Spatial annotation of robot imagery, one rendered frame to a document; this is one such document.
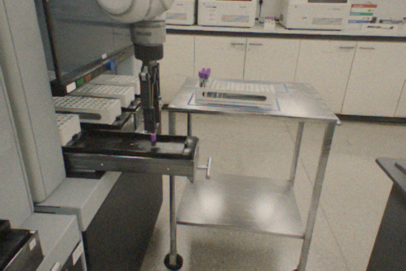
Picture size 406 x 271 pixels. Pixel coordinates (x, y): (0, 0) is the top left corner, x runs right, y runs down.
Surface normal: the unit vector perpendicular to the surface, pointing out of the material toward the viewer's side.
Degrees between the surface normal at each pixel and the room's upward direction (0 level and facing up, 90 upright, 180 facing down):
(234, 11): 90
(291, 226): 0
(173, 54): 90
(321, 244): 0
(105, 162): 90
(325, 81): 90
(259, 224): 0
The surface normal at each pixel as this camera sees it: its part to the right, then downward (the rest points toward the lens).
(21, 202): 1.00, 0.06
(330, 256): 0.04, -0.92
